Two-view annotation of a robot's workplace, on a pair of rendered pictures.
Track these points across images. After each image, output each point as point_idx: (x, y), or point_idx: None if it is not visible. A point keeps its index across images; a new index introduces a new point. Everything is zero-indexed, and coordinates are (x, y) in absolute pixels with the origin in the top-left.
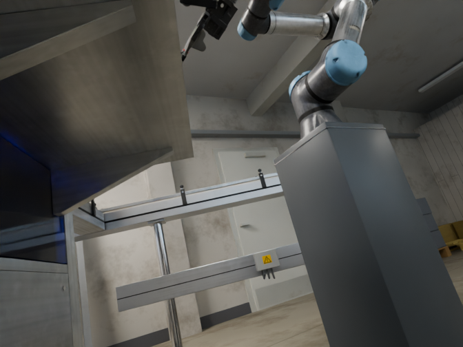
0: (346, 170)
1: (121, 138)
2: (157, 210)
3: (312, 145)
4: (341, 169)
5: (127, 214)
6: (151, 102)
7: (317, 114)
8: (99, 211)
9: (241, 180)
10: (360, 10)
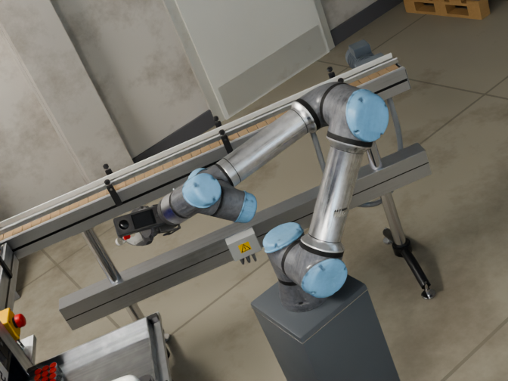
0: (319, 371)
1: None
2: (82, 219)
3: (289, 338)
4: (314, 372)
5: (40, 233)
6: None
7: (295, 288)
8: (5, 251)
9: (195, 147)
10: (351, 174)
